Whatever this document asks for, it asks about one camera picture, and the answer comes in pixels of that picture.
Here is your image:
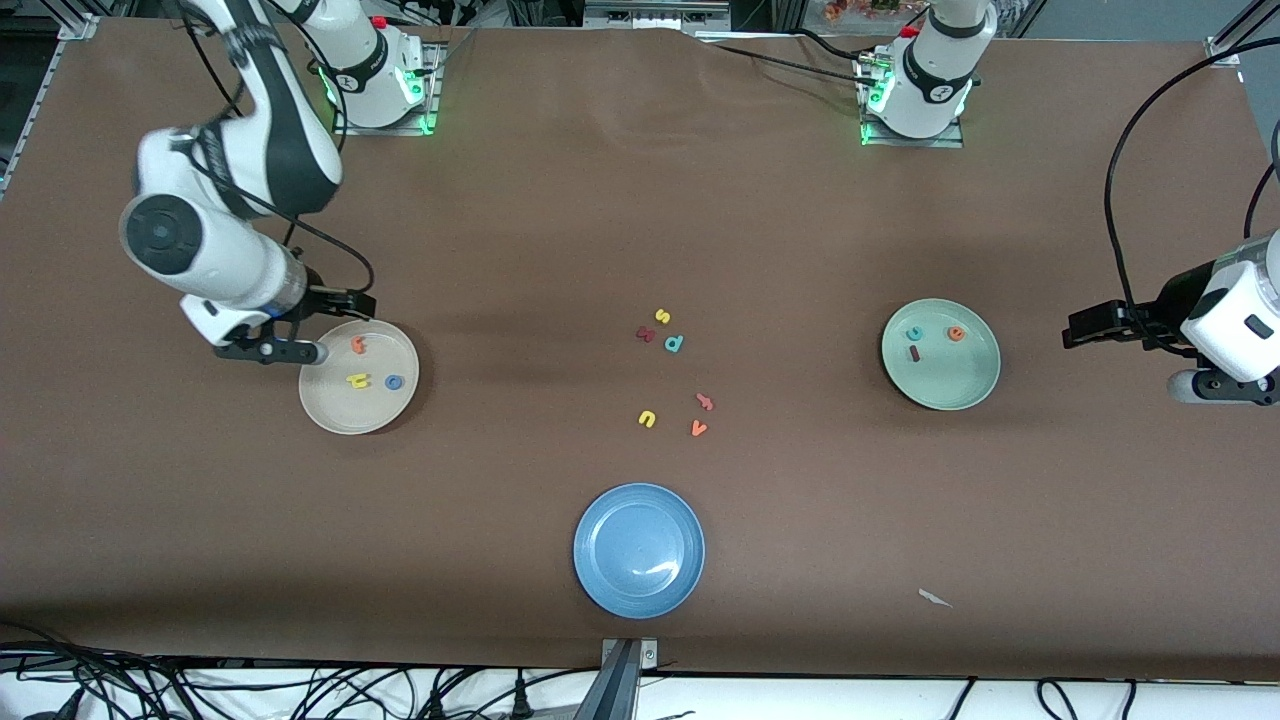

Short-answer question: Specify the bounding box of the beige plate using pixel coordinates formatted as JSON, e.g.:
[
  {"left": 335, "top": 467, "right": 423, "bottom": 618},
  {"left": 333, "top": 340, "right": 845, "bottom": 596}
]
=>
[{"left": 298, "top": 319, "right": 421, "bottom": 436}]

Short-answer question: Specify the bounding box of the pale green plate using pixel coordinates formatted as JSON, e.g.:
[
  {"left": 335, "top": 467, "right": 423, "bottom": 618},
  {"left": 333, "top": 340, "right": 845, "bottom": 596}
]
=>
[{"left": 881, "top": 298, "right": 1002, "bottom": 412}]

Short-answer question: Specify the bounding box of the brown table cover sheet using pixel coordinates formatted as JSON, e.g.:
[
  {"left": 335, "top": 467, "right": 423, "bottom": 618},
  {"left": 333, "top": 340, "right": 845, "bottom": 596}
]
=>
[{"left": 0, "top": 15, "right": 1280, "bottom": 683}]

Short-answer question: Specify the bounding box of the blue plate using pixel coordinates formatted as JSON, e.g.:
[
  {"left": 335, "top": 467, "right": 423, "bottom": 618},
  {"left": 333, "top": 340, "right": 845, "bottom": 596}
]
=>
[{"left": 573, "top": 483, "right": 707, "bottom": 620}]

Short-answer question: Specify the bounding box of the grey metal equipment box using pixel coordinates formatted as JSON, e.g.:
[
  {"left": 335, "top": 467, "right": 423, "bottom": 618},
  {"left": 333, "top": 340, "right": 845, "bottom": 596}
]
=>
[{"left": 583, "top": 0, "right": 733, "bottom": 31}]

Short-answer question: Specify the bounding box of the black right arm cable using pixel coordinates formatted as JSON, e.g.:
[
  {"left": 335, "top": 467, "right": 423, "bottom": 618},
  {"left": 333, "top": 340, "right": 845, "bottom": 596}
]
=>
[{"left": 175, "top": 0, "right": 376, "bottom": 301}]

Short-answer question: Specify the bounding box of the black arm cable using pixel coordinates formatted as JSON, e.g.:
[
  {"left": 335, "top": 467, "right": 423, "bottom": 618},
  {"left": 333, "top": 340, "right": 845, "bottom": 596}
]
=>
[
  {"left": 175, "top": 0, "right": 376, "bottom": 301},
  {"left": 1104, "top": 38, "right": 1280, "bottom": 356}
]

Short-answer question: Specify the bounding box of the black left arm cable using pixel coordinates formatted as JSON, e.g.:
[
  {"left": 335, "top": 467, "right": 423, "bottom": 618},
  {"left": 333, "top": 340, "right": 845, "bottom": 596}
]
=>
[{"left": 1104, "top": 38, "right": 1280, "bottom": 356}]

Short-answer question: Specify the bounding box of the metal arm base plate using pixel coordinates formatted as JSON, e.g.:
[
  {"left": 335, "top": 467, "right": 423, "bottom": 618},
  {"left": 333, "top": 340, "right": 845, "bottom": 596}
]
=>
[
  {"left": 853, "top": 50, "right": 966, "bottom": 149},
  {"left": 330, "top": 40, "right": 446, "bottom": 137}
]

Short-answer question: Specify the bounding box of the black cable on table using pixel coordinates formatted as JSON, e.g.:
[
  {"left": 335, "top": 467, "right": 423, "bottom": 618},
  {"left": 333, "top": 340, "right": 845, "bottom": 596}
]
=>
[
  {"left": 788, "top": 27, "right": 866, "bottom": 61},
  {"left": 695, "top": 36, "right": 873, "bottom": 87}
]

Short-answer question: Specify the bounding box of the grey metal camera bracket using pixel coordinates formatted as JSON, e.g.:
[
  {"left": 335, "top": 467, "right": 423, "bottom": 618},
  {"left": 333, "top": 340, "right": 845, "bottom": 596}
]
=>
[{"left": 600, "top": 637, "right": 661, "bottom": 720}]

